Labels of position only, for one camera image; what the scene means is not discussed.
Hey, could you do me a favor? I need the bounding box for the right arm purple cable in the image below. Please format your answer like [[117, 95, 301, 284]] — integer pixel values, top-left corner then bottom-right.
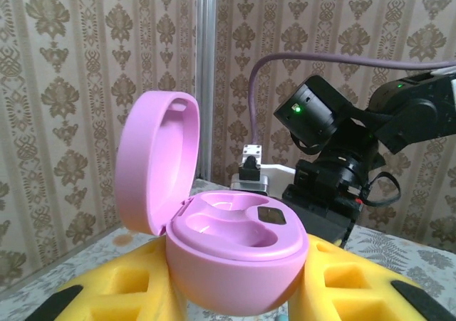
[[248, 52, 456, 147]]

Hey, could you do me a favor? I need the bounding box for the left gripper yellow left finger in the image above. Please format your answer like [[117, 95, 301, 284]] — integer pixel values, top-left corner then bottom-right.
[[24, 236, 188, 321]]

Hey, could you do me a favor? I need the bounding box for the pink earbud charging case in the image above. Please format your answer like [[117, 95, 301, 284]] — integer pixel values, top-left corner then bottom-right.
[[114, 90, 310, 317]]

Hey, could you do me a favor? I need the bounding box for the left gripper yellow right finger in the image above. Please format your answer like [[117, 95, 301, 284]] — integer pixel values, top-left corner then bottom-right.
[[288, 232, 456, 321]]

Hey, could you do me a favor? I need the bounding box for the aluminium corner post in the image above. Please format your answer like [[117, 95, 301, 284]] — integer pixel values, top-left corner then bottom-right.
[[195, 0, 217, 179]]

